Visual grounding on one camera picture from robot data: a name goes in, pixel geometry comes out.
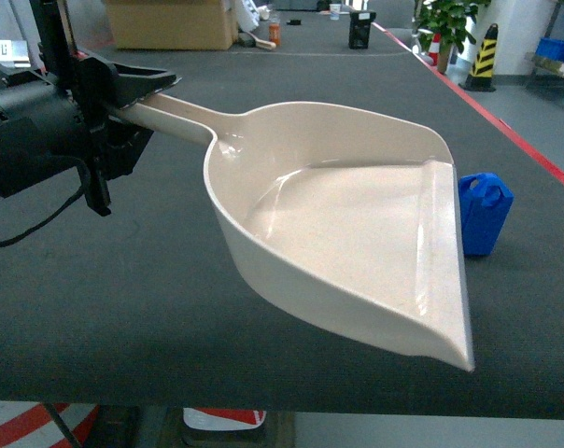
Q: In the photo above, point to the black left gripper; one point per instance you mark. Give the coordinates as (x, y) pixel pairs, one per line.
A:
(127, 85)

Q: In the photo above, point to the blue plastic part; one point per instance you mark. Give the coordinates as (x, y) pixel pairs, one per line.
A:
(485, 202)

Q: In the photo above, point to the yellow black traffic cone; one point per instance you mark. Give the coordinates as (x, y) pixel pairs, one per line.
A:
(480, 77)

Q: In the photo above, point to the red white traffic cone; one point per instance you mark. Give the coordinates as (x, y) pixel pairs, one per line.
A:
(434, 49)

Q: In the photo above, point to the beige plastic dustpan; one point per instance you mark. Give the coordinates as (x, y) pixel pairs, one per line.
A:
(345, 218)

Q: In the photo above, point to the wooden brush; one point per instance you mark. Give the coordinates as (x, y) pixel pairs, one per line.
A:
(259, 43)

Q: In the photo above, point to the black device on table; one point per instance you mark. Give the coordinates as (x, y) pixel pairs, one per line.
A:
(359, 28)

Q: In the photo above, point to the dark grey table mat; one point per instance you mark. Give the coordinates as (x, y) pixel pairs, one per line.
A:
(145, 307)

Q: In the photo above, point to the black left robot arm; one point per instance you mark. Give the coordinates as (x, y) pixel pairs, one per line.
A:
(62, 115)

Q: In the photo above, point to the white paper cup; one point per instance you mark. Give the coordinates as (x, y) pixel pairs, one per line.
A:
(335, 11)

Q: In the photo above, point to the cardboard box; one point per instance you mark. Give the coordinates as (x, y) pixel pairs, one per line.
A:
(173, 25)

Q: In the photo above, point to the green potted plant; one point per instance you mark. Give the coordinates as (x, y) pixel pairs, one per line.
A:
(448, 19)

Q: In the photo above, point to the orange bottle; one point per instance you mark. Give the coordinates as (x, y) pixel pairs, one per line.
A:
(274, 29)

